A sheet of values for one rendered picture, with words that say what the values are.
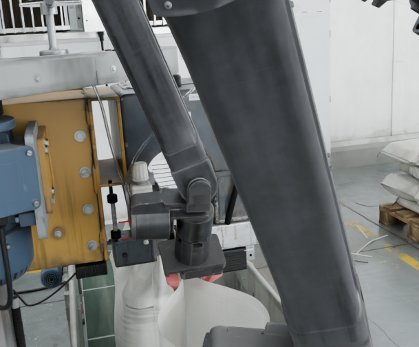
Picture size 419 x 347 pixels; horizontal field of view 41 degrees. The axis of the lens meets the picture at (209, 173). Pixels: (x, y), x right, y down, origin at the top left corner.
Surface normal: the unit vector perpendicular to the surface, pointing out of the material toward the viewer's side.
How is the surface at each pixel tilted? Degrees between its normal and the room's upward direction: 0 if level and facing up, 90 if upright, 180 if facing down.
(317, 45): 90
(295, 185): 118
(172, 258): 30
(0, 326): 90
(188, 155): 101
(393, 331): 0
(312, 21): 90
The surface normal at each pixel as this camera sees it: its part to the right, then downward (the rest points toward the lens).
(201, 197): 0.14, 0.44
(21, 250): 0.92, 0.07
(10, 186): 0.63, 0.16
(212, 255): 0.07, -0.72
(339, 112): 0.25, 0.23
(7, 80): 0.80, 0.11
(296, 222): 0.02, 0.68
